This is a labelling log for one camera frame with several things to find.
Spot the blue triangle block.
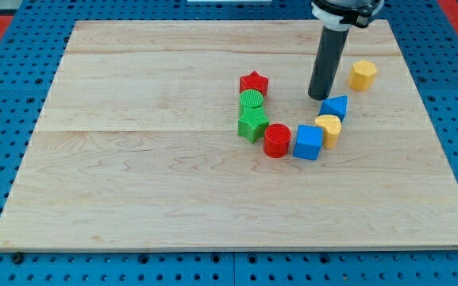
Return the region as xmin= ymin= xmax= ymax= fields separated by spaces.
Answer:
xmin=318 ymin=95 xmax=348 ymax=122

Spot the yellow heart block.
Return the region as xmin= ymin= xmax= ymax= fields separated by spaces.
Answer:
xmin=314 ymin=114 xmax=342 ymax=148

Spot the red star block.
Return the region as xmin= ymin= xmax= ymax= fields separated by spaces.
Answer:
xmin=239 ymin=71 xmax=269 ymax=97

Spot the green star block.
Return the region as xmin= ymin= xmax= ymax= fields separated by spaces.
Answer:
xmin=237 ymin=107 xmax=269 ymax=143

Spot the red cylinder block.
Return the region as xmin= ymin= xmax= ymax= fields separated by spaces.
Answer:
xmin=263 ymin=123 xmax=291 ymax=158

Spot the yellow hexagon block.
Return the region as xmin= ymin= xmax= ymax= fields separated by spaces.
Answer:
xmin=348 ymin=60 xmax=378 ymax=91

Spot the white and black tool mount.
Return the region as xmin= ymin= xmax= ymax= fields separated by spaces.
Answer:
xmin=310 ymin=0 xmax=383 ymax=31

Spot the blue cube block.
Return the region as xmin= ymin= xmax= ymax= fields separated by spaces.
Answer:
xmin=293 ymin=125 xmax=323 ymax=160

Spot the green cylinder block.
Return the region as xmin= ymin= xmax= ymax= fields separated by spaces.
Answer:
xmin=239 ymin=89 xmax=264 ymax=116

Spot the wooden board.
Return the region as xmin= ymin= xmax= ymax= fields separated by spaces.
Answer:
xmin=0 ymin=20 xmax=458 ymax=253

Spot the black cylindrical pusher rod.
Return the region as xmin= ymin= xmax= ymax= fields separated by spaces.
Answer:
xmin=308 ymin=27 xmax=348 ymax=100

